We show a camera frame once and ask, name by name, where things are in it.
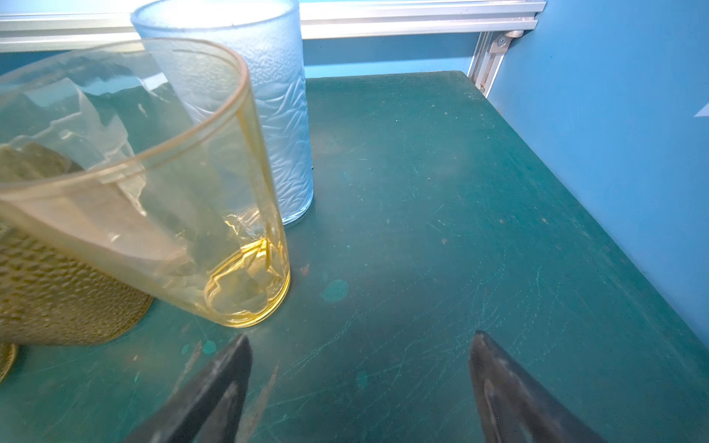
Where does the tall yellow transparent glass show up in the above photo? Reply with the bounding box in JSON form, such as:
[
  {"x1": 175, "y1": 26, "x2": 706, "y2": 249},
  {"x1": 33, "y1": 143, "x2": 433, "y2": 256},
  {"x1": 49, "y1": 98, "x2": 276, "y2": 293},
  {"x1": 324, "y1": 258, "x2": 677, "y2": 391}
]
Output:
[{"x1": 1, "y1": 38, "x2": 291, "y2": 328}]

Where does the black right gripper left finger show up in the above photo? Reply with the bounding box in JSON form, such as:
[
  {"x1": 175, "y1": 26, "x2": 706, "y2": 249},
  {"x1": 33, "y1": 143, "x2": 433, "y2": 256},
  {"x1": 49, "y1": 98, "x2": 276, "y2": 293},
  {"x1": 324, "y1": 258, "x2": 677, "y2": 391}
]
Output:
[{"x1": 125, "y1": 334, "x2": 253, "y2": 443}]

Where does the right aluminium frame post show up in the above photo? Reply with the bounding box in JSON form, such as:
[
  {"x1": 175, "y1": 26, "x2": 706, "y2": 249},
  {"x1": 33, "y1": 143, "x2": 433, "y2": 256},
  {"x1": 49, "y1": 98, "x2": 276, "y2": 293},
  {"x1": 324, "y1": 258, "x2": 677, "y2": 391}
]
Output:
[{"x1": 468, "y1": 31, "x2": 524, "y2": 98}]

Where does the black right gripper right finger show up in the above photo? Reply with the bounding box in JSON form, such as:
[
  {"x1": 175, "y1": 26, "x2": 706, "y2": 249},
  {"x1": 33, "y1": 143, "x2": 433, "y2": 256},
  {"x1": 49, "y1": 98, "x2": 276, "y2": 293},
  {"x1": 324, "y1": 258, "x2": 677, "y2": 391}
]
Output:
[{"x1": 469, "y1": 330, "x2": 605, "y2": 442}]

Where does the tall frosted blue glass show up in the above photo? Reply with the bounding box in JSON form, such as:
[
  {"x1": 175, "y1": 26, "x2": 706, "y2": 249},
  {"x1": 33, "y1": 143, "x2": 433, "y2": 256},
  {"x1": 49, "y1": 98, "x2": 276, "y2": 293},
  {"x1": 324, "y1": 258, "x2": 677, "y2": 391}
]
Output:
[{"x1": 131, "y1": 1, "x2": 314, "y2": 224}]

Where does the horizontal aluminium frame rail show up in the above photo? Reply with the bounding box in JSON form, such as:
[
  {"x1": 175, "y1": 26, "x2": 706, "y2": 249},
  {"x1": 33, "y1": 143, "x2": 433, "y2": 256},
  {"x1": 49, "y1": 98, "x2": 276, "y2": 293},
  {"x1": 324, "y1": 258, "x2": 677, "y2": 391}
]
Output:
[{"x1": 1, "y1": 1, "x2": 547, "y2": 53}]

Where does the dimpled amber glass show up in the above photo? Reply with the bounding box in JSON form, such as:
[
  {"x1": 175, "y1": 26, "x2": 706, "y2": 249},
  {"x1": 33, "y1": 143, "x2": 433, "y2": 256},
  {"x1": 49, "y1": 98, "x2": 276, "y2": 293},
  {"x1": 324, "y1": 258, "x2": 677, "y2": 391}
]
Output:
[
  {"x1": 0, "y1": 343, "x2": 18, "y2": 382},
  {"x1": 0, "y1": 140, "x2": 154, "y2": 347}
]

